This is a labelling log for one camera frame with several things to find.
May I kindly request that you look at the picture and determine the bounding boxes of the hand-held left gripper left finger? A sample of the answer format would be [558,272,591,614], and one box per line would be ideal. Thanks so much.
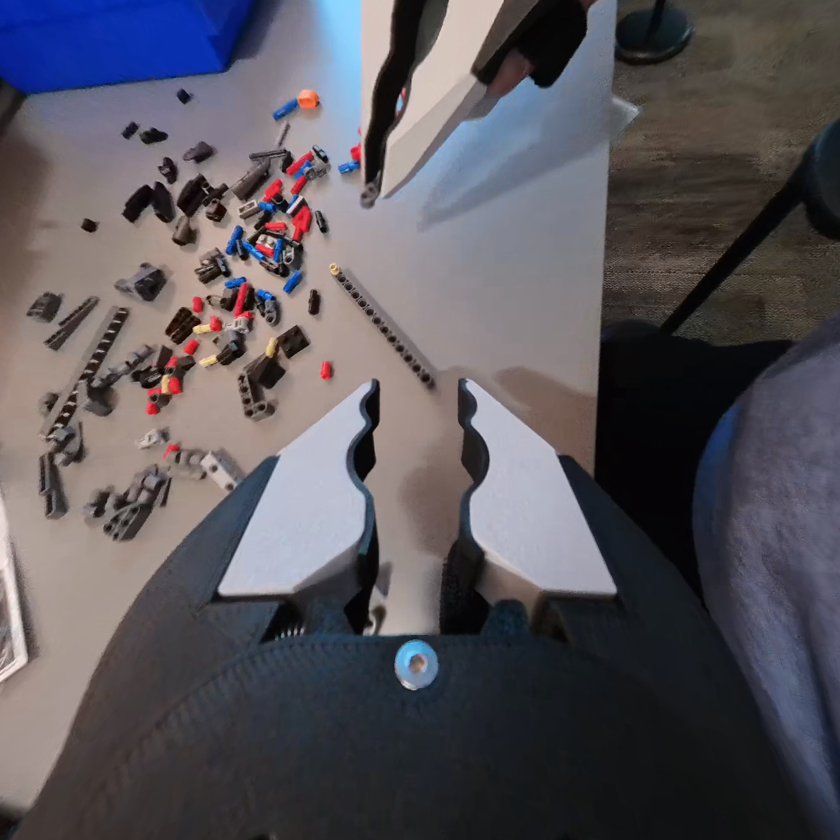
[217,377,388,634]

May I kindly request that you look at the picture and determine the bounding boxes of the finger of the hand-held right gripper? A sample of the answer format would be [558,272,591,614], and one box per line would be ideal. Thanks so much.
[361,0,427,198]
[382,0,508,199]

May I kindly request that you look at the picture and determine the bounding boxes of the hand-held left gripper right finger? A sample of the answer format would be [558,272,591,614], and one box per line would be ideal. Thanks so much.
[438,377,618,634]

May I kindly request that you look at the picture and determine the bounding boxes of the pile of small lego pieces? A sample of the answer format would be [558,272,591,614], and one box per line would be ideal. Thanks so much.
[26,88,362,542]

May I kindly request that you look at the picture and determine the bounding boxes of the long black lego beam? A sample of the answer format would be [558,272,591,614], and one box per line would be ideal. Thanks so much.
[329,262,438,392]

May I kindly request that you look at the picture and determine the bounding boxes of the angled lego beam with panel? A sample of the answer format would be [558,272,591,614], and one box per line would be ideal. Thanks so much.
[238,354,287,421]

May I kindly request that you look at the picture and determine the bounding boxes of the long dark grey lego plate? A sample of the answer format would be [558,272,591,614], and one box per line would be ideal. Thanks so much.
[39,305,131,439]

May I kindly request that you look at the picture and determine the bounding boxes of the person's right hand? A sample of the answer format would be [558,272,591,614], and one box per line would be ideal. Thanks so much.
[489,49,534,93]

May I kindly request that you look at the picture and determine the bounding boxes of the black round stand base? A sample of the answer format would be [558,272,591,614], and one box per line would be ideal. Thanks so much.
[616,0,695,65]

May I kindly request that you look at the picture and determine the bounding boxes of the person's blue grey clothing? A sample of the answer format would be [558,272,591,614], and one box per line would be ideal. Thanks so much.
[694,318,840,840]

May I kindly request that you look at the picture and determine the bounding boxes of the blue plastic bin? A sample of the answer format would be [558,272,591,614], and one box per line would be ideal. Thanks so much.
[0,0,256,94]

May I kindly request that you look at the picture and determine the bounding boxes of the black stool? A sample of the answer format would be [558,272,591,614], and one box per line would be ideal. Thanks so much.
[659,118,840,336]

